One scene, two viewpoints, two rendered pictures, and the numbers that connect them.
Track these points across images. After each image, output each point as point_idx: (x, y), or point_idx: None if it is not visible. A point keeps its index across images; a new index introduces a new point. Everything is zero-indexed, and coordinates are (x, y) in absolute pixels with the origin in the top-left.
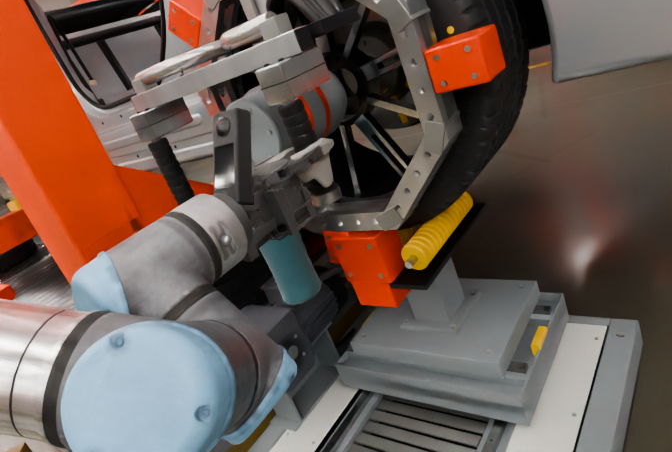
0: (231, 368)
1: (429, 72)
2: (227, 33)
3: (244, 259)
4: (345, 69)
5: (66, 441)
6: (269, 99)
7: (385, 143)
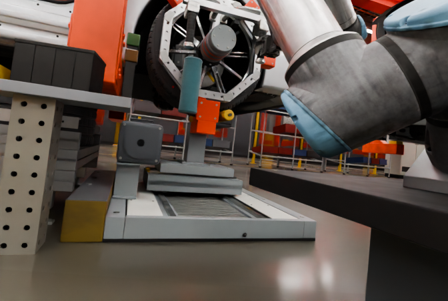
0: None
1: None
2: (247, 6)
3: (279, 49)
4: (192, 54)
5: (356, 23)
6: (261, 27)
7: (220, 78)
